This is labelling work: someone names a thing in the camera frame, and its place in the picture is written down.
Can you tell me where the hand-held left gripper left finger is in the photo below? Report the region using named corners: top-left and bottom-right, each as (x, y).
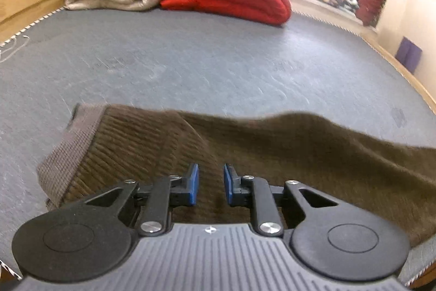
top-left (84, 163), bottom-right (200, 238)

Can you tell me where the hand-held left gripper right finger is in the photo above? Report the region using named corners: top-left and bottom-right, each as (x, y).
top-left (223, 163), bottom-right (337, 238)

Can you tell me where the purple mat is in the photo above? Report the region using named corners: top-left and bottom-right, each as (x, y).
top-left (395, 37), bottom-right (423, 74)

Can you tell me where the maroon cushion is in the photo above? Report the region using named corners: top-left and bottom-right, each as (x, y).
top-left (354, 0), bottom-right (388, 28)

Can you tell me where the brown ribbed towel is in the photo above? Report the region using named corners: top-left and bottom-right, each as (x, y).
top-left (36, 102), bottom-right (436, 249)

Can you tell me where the loose white thread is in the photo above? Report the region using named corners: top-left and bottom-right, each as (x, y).
top-left (0, 35), bottom-right (31, 62)

